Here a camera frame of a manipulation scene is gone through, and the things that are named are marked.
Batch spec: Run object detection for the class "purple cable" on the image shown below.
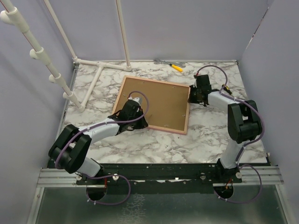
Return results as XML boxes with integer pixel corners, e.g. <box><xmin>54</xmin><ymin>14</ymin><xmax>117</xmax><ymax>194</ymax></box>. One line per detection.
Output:
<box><xmin>195</xmin><ymin>65</ymin><xmax>266</xmax><ymax>203</ymax></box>
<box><xmin>55</xmin><ymin>91</ymin><xmax>150</xmax><ymax>206</ymax></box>

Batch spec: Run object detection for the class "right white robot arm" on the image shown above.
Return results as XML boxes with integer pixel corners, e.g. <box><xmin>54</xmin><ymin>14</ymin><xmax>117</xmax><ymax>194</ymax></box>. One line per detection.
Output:
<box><xmin>188</xmin><ymin>75</ymin><xmax>263</xmax><ymax>182</ymax></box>

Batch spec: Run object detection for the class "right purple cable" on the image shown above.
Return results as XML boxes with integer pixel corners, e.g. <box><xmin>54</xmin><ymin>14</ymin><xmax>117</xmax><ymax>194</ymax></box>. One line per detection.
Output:
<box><xmin>195</xmin><ymin>65</ymin><xmax>266</xmax><ymax>203</ymax></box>

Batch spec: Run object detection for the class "silver wrench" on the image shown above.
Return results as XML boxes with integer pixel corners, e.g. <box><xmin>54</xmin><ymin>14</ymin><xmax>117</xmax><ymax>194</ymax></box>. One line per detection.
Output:
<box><xmin>153</xmin><ymin>59</ymin><xmax>186</xmax><ymax>68</ymax></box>

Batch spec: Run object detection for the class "pink picture frame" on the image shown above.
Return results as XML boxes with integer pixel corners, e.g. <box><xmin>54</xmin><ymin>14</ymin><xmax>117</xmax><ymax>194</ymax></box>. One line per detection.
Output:
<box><xmin>112</xmin><ymin>76</ymin><xmax>190</xmax><ymax>135</ymax></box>

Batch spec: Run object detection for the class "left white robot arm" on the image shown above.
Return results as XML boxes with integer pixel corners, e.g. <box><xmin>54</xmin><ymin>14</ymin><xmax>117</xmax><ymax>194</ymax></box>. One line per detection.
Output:
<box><xmin>49</xmin><ymin>97</ymin><xmax>148</xmax><ymax>184</ymax></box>

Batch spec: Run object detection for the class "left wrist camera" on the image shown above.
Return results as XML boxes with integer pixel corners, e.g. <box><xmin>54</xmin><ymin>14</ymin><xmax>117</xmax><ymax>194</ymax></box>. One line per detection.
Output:
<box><xmin>132</xmin><ymin>97</ymin><xmax>142</xmax><ymax>105</ymax></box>

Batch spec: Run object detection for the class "white pvc pipe rack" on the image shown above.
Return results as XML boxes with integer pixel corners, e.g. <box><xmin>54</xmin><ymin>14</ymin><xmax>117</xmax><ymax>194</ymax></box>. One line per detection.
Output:
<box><xmin>0</xmin><ymin>0</ymin><xmax>133</xmax><ymax>113</ymax></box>

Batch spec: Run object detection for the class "yellow handled screwdriver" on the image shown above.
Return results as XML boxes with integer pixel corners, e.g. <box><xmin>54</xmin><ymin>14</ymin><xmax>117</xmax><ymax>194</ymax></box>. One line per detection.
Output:
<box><xmin>169</xmin><ymin>63</ymin><xmax>183</xmax><ymax>72</ymax></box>

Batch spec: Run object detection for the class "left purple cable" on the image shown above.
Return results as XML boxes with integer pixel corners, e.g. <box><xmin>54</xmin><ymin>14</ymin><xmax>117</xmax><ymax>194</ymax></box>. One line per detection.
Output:
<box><xmin>55</xmin><ymin>91</ymin><xmax>150</xmax><ymax>206</ymax></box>

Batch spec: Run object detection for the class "black yellow screwdriver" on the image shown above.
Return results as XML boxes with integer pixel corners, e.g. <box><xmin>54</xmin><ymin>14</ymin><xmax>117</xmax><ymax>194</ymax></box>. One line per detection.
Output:
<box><xmin>222</xmin><ymin>85</ymin><xmax>233</xmax><ymax>95</ymax></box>

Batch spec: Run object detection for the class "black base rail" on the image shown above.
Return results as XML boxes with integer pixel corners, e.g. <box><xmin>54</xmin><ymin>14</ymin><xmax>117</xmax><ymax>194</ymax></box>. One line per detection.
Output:
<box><xmin>76</xmin><ymin>163</ymin><xmax>242</xmax><ymax>194</ymax></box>

